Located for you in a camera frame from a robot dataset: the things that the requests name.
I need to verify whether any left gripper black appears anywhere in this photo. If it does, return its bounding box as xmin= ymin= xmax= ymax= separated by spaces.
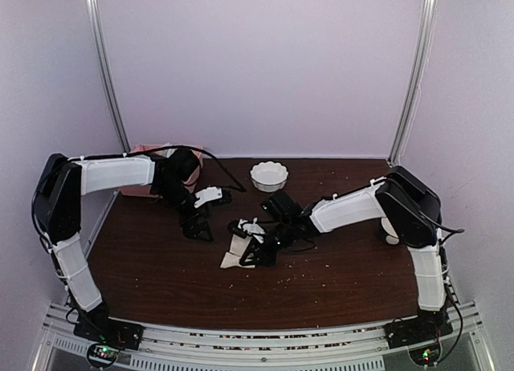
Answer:
xmin=155 ymin=180 xmax=214 ymax=243

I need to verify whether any left aluminium frame post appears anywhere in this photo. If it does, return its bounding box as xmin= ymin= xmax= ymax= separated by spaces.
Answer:
xmin=85 ymin=0 xmax=130 ymax=152

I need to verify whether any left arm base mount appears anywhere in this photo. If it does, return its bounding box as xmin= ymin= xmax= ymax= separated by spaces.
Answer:
xmin=73 ymin=302 xmax=144 ymax=370

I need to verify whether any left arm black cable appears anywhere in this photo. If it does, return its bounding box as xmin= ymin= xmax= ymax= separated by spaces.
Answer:
xmin=136 ymin=145 xmax=248 ymax=194

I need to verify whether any pink divided organizer tray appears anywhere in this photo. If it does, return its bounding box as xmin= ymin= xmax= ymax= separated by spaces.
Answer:
xmin=120 ymin=143 xmax=203 ymax=198

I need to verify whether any cream sock brown trim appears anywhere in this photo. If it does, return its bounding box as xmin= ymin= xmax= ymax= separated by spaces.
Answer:
xmin=220 ymin=235 xmax=255 ymax=269

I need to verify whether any aluminium frame post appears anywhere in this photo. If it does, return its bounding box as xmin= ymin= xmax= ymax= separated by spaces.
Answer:
xmin=387 ymin=0 xmax=438 ymax=166
xmin=85 ymin=0 xmax=130 ymax=152

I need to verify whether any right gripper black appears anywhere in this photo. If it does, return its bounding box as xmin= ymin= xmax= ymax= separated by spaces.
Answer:
xmin=241 ymin=222 xmax=296 ymax=269

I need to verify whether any aluminium front rail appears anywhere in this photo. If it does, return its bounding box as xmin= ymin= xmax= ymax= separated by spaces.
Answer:
xmin=29 ymin=302 xmax=501 ymax=370

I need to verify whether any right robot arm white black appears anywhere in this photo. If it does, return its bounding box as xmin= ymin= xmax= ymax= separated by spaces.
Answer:
xmin=239 ymin=166 xmax=446 ymax=340

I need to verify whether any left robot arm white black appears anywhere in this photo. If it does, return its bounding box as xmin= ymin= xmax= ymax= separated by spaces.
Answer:
xmin=32 ymin=148 xmax=223 ymax=312

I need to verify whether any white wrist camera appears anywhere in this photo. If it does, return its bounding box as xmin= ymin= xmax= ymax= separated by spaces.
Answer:
xmin=227 ymin=218 xmax=266 ymax=243
xmin=194 ymin=186 xmax=223 ymax=209

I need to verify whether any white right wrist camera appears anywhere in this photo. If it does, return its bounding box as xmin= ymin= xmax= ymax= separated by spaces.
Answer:
xmin=227 ymin=218 xmax=266 ymax=243

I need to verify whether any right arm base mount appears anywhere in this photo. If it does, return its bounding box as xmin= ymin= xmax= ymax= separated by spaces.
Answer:
xmin=384 ymin=311 xmax=453 ymax=368

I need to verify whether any white fluted bowl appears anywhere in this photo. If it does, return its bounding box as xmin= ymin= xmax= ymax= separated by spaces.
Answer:
xmin=250 ymin=161 xmax=289 ymax=193

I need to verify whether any right aluminium frame post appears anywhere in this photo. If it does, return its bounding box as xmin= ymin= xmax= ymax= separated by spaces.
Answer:
xmin=387 ymin=0 xmax=438 ymax=166

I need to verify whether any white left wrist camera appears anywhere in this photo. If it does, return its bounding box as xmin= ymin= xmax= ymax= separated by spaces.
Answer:
xmin=194 ymin=186 xmax=223 ymax=209

